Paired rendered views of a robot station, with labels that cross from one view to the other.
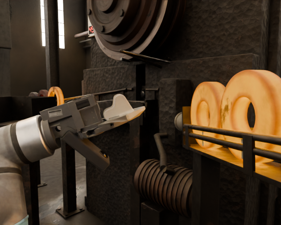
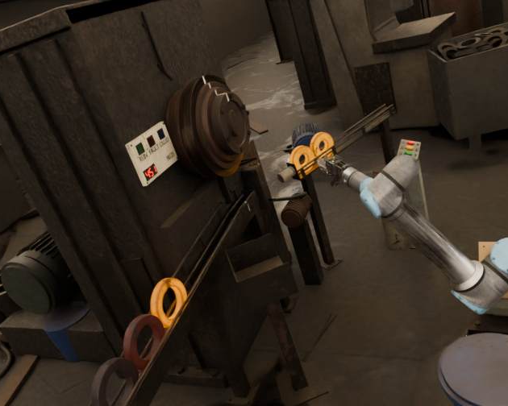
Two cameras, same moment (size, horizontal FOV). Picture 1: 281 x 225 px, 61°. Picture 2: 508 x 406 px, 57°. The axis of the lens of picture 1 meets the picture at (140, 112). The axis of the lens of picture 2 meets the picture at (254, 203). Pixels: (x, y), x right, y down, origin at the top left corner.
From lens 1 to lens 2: 276 cm
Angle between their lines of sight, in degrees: 102
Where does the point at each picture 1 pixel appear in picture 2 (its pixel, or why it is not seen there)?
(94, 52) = (155, 200)
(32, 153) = not seen: hidden behind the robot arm
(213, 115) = (310, 155)
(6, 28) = not seen: outside the picture
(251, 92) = (325, 138)
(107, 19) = (238, 141)
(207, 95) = (305, 151)
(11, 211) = not seen: hidden behind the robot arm
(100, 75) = (193, 213)
